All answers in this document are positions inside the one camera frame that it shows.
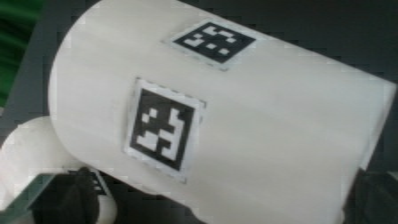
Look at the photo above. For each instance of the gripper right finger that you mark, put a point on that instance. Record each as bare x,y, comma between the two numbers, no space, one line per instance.
373,209

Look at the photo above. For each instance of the white lamp shade cone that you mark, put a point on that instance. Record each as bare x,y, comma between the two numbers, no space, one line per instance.
217,116

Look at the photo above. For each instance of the white lamp bulb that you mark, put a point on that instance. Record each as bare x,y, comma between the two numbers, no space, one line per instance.
34,155

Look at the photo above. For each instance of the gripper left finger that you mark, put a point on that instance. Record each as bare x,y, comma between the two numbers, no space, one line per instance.
57,201

